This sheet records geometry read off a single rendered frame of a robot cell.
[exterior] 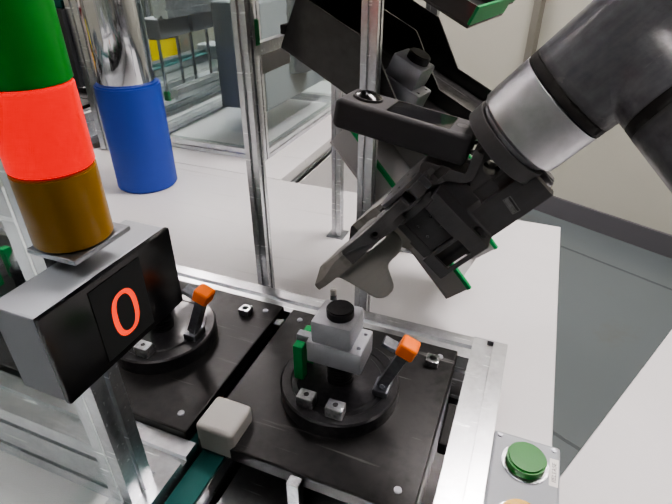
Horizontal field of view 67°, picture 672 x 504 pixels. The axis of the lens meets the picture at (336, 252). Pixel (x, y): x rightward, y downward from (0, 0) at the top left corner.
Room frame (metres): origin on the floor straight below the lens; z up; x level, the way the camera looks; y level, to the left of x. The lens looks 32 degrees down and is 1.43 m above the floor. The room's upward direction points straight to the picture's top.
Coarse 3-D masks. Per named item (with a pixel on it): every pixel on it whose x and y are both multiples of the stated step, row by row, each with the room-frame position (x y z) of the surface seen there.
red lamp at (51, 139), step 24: (0, 96) 0.27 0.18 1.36; (24, 96) 0.27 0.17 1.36; (48, 96) 0.28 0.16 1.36; (72, 96) 0.29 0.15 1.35; (0, 120) 0.27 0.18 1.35; (24, 120) 0.27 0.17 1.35; (48, 120) 0.27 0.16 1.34; (72, 120) 0.29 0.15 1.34; (0, 144) 0.27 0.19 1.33; (24, 144) 0.27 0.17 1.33; (48, 144) 0.27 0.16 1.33; (72, 144) 0.28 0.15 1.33; (24, 168) 0.27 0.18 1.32; (48, 168) 0.27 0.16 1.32; (72, 168) 0.28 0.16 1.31
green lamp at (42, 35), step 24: (0, 0) 0.27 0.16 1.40; (24, 0) 0.28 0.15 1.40; (48, 0) 0.29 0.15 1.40; (0, 24) 0.27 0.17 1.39; (24, 24) 0.28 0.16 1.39; (48, 24) 0.29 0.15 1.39; (0, 48) 0.27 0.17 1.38; (24, 48) 0.27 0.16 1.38; (48, 48) 0.28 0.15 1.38; (0, 72) 0.27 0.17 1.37; (24, 72) 0.27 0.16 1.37; (48, 72) 0.28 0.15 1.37; (72, 72) 0.30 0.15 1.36
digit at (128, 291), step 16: (128, 272) 0.29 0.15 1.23; (96, 288) 0.27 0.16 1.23; (112, 288) 0.28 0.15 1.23; (128, 288) 0.29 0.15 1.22; (144, 288) 0.30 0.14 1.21; (96, 304) 0.26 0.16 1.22; (112, 304) 0.28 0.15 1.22; (128, 304) 0.29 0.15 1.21; (144, 304) 0.30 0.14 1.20; (96, 320) 0.26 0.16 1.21; (112, 320) 0.27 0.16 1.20; (128, 320) 0.28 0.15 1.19; (144, 320) 0.30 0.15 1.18; (112, 336) 0.27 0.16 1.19; (128, 336) 0.28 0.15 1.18; (112, 352) 0.26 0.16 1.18
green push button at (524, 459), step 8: (512, 448) 0.34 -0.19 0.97; (520, 448) 0.34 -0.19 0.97; (528, 448) 0.34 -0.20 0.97; (536, 448) 0.34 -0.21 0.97; (512, 456) 0.33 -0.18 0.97; (520, 456) 0.33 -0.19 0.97; (528, 456) 0.33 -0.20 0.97; (536, 456) 0.33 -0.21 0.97; (544, 456) 0.33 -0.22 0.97; (512, 464) 0.32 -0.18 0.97; (520, 464) 0.32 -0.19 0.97; (528, 464) 0.32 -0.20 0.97; (536, 464) 0.32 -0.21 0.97; (544, 464) 0.32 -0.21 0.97; (520, 472) 0.32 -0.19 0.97; (528, 472) 0.31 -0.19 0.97; (536, 472) 0.31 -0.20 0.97; (544, 472) 0.32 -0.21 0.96
